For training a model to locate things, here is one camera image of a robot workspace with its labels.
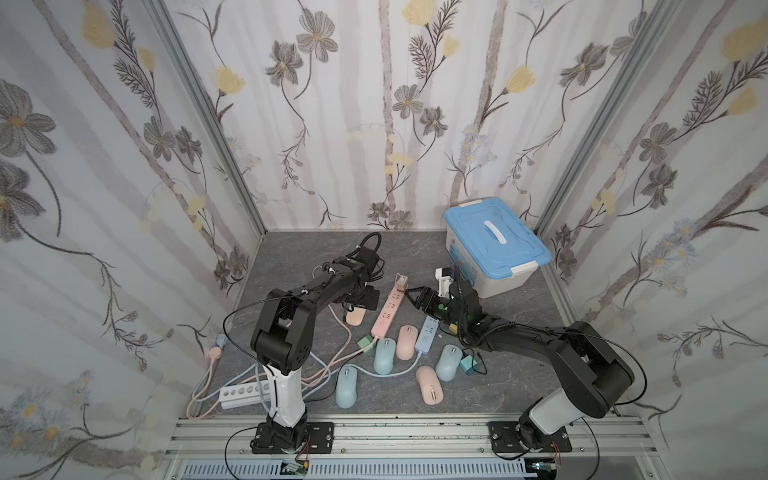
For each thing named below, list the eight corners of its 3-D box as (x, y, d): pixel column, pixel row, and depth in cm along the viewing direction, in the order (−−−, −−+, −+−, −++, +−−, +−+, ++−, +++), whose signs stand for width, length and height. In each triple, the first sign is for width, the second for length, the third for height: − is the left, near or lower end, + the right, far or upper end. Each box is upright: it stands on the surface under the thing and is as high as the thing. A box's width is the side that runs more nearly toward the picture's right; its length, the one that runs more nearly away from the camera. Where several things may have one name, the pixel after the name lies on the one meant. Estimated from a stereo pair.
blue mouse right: (431, 375, 85) (432, 372, 84) (444, 343, 92) (445, 340, 90) (451, 384, 84) (453, 382, 82) (463, 351, 90) (464, 348, 88)
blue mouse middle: (374, 374, 86) (373, 371, 84) (375, 341, 93) (374, 338, 91) (396, 374, 86) (396, 371, 84) (396, 341, 93) (396, 338, 91)
